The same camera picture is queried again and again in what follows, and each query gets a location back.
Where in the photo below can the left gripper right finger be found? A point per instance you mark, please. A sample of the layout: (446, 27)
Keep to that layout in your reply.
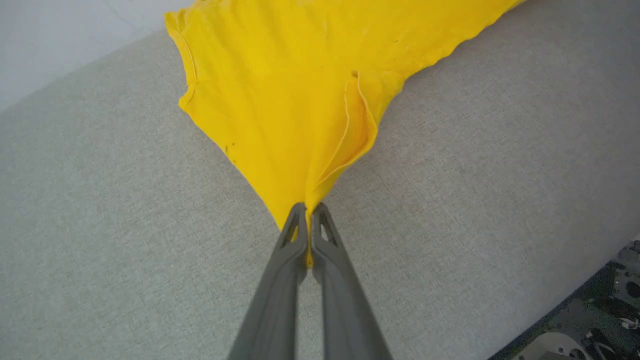
(345, 310)

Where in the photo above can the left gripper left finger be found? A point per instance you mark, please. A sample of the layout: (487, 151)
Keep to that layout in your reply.
(277, 300)

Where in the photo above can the yellow t-shirt garment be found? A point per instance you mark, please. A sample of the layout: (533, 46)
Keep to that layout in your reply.
(280, 100)

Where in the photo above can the grey fabric sofa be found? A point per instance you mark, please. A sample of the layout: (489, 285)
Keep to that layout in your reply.
(100, 225)

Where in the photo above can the grey robot mobile base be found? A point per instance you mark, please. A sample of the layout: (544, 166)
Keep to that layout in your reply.
(600, 320)

